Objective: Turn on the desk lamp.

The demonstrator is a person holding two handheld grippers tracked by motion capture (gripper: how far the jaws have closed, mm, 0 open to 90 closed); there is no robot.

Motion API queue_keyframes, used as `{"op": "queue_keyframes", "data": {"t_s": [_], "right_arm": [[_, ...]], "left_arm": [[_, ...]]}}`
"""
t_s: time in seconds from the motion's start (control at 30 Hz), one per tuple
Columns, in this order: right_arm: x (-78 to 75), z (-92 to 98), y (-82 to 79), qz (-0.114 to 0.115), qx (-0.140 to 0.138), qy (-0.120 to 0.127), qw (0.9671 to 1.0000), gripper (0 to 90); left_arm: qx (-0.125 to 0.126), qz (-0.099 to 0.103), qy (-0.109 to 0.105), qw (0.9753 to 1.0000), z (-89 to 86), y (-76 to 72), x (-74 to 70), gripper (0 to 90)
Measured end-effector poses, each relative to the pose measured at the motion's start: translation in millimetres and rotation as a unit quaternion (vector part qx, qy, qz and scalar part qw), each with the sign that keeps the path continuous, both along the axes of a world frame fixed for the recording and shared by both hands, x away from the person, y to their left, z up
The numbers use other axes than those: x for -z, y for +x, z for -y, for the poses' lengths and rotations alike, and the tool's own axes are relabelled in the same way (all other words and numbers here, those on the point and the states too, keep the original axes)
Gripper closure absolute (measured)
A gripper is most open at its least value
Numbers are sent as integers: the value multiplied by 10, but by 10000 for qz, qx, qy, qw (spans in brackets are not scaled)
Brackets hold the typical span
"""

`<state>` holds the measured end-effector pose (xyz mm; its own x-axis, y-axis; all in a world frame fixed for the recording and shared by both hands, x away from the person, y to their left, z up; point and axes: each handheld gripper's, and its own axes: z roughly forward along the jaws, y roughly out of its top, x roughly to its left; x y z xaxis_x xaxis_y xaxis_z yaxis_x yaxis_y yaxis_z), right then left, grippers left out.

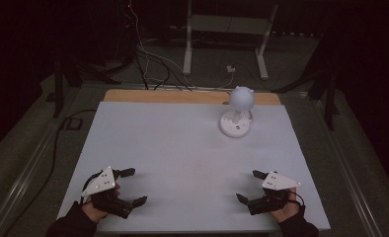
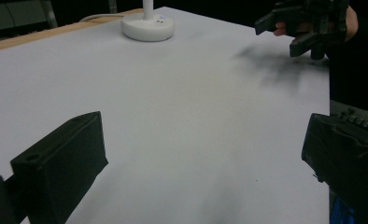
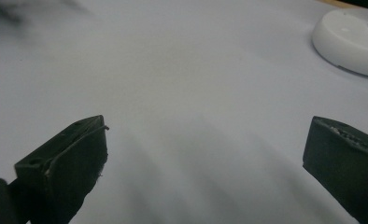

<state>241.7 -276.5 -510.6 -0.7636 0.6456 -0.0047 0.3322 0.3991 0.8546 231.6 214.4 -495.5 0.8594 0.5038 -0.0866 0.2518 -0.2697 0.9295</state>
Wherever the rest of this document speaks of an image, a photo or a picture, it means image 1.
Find black cable bundle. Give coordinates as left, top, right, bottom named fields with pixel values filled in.
left=117, top=0, right=192, bottom=92

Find black floor cable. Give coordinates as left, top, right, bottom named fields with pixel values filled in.
left=3, top=109, right=98, bottom=236

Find black stand legs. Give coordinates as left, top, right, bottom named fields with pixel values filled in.
left=271, top=63, right=341, bottom=131
left=51, top=53, right=122, bottom=119

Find white round-headed desk lamp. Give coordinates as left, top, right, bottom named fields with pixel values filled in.
left=219, top=85, right=256, bottom=138

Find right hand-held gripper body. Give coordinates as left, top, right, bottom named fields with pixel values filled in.
left=247, top=171, right=301, bottom=216

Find white metal stand frame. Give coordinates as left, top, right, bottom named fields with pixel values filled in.
left=182, top=0, right=279, bottom=81

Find pale grey table mat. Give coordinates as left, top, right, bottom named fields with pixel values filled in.
left=56, top=101, right=331, bottom=233

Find person's right hand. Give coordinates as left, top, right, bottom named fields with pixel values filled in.
left=270, top=190, right=301, bottom=224

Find white cable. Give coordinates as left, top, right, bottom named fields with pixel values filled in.
left=129, top=4, right=236, bottom=90

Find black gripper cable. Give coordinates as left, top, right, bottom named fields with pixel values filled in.
left=80, top=171, right=102, bottom=205
left=287, top=189, right=307, bottom=211

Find person's left hand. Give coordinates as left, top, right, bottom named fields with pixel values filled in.
left=82, top=183, right=121, bottom=224

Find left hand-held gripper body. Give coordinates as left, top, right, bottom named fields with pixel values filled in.
left=81, top=166, right=134, bottom=220

